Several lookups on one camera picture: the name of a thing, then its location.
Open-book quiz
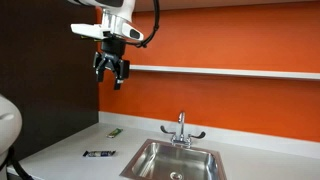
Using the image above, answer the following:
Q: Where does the thin white wall shelf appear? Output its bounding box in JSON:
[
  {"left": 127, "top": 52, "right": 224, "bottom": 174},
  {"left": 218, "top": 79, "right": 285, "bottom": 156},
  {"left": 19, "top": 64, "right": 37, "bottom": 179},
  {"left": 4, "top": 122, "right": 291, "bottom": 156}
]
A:
[{"left": 129, "top": 64, "right": 320, "bottom": 81}]

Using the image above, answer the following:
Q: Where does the black base cable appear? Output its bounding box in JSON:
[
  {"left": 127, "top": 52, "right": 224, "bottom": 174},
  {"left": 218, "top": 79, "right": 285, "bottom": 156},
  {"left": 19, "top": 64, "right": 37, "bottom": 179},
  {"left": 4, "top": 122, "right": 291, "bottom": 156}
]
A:
[{"left": 0, "top": 146, "right": 34, "bottom": 180}]

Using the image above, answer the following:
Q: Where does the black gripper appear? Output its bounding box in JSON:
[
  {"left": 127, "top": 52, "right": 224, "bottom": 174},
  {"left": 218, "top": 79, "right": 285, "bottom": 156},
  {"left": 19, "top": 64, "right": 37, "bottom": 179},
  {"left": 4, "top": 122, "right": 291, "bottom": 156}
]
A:
[{"left": 93, "top": 39, "right": 131, "bottom": 91}]

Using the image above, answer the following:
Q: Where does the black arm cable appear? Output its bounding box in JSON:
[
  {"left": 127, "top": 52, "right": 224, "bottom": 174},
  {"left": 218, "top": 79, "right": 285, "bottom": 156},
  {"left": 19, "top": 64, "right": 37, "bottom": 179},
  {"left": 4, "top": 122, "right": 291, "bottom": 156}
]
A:
[{"left": 124, "top": 0, "right": 161, "bottom": 49}]

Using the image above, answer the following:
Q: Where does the stainless steel sink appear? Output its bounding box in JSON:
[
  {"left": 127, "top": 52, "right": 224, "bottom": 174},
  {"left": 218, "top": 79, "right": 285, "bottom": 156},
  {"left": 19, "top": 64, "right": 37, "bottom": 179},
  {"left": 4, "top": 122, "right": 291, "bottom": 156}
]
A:
[{"left": 119, "top": 138, "right": 228, "bottom": 180}]

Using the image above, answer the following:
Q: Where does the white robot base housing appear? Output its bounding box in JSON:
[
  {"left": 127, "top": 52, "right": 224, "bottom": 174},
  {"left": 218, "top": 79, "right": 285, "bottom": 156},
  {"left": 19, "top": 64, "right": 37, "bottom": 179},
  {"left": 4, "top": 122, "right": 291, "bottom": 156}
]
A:
[{"left": 0, "top": 93, "right": 23, "bottom": 180}]

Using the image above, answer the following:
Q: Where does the green snack bar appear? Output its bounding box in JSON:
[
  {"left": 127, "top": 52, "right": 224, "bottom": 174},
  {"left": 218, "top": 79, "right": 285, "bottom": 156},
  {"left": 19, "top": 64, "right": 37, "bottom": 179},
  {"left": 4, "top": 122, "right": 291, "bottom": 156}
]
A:
[{"left": 106, "top": 128, "right": 124, "bottom": 139}]

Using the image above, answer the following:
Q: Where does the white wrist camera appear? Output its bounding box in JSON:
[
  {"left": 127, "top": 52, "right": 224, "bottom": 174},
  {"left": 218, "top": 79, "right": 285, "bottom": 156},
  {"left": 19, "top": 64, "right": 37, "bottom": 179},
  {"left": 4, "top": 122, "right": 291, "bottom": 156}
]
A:
[{"left": 70, "top": 23, "right": 111, "bottom": 38}]

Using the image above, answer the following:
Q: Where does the blue nut chocolate bar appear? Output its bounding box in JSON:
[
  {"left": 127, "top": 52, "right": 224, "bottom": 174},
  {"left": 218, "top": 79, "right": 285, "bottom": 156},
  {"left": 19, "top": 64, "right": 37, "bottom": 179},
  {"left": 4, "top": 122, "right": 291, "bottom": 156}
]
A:
[{"left": 82, "top": 149, "right": 117, "bottom": 159}]

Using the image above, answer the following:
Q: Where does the thick white wall shelf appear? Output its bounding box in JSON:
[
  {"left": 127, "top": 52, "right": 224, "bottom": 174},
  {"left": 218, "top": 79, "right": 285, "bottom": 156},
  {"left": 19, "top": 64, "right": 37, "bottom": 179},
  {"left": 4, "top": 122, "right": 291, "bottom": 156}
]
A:
[{"left": 133, "top": 0, "right": 320, "bottom": 13}]

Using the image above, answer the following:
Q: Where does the dark wood cabinet panel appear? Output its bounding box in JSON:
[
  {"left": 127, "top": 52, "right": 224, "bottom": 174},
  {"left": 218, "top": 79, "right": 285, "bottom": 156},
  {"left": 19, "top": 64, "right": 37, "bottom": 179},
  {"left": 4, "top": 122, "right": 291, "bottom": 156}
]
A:
[{"left": 0, "top": 0, "right": 100, "bottom": 161}]

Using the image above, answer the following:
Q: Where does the chrome faucet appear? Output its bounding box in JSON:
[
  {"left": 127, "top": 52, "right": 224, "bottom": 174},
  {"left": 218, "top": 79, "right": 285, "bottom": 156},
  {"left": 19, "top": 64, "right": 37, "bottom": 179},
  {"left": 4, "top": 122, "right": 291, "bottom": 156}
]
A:
[{"left": 159, "top": 111, "right": 207, "bottom": 149}]

